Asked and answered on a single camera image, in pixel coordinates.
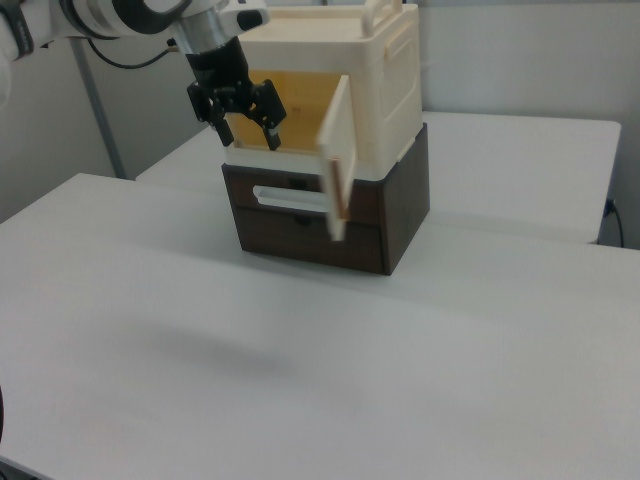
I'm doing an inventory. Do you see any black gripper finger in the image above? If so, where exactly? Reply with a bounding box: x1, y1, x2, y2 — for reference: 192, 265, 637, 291
186, 81, 237, 149
243, 78, 290, 152

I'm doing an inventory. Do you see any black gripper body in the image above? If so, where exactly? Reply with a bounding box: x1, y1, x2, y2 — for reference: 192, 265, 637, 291
185, 40, 251, 92

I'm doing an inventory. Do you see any cream cabinet door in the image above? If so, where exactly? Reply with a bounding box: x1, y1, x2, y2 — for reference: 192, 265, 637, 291
315, 74, 363, 243

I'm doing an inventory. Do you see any cream plastic cabinet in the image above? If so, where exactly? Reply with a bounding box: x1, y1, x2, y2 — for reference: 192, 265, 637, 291
222, 0, 425, 184

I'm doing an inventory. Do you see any dark brown wooden drawer box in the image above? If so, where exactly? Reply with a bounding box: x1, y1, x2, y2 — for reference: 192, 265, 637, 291
220, 122, 432, 277

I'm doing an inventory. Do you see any white drawer handle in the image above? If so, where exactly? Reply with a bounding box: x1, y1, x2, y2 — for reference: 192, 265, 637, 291
252, 184, 330, 212

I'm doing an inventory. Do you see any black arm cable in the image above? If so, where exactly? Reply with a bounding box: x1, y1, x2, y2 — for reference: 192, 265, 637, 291
86, 36, 175, 70

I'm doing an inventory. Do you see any grey metal partition post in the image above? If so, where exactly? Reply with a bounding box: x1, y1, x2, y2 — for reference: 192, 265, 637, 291
69, 37, 127, 180

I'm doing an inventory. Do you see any brown drawer without handle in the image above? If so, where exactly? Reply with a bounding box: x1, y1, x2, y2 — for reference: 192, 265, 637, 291
232, 206, 387, 276

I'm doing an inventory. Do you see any brown drawer with handle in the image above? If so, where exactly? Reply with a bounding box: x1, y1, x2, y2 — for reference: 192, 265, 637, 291
223, 166, 382, 227

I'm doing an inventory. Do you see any black power cable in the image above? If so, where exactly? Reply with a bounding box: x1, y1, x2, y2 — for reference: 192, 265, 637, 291
603, 198, 627, 248

